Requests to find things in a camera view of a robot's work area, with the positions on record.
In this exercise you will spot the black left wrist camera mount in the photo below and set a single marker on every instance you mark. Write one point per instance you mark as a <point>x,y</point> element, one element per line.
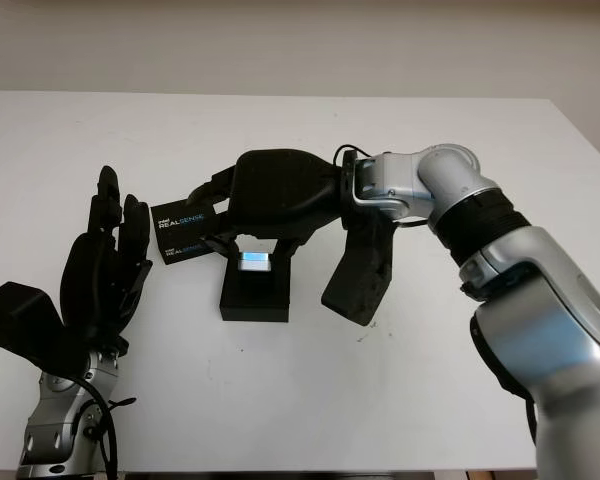
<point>15,320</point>

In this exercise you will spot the black box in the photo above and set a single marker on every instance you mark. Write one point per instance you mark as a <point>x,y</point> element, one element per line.
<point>254,305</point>

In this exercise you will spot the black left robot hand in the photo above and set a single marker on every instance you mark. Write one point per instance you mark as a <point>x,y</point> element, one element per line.
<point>100,285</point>

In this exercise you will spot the small silver cube camera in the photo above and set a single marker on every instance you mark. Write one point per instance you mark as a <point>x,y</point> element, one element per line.
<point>254,262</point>

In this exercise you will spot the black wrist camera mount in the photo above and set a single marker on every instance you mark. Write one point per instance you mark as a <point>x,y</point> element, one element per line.
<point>15,320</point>
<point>360,280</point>

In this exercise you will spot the black RealSense box lid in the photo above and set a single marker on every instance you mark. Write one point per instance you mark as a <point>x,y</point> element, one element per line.
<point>180,225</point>

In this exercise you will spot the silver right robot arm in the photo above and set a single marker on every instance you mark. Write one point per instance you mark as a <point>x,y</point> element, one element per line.
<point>555,325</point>

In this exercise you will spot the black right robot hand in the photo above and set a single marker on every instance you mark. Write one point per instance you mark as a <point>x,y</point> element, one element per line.
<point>280,195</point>

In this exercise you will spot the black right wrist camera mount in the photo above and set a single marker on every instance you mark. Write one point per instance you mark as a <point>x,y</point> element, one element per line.
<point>360,280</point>

